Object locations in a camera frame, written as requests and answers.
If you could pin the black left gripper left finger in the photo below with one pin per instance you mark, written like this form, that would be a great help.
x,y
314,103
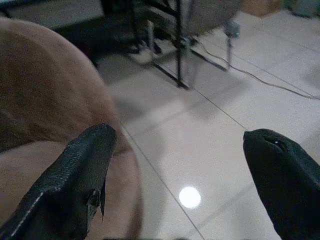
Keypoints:
x,y
70,180

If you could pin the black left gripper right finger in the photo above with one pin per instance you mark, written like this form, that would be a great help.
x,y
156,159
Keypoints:
x,y
287,180

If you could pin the brown suede sofa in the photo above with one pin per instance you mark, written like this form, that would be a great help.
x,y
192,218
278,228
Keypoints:
x,y
50,87

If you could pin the grey adapter with green light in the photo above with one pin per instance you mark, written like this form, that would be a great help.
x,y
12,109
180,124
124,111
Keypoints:
x,y
232,28

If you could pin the white folding table black legs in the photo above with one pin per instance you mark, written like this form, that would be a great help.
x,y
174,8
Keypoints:
x,y
178,50

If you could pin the plain cardboard box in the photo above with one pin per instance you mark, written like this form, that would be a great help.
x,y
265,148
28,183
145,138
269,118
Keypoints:
x,y
262,7

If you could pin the grey fabric chair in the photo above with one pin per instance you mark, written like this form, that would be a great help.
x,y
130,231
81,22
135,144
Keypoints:
x,y
210,17

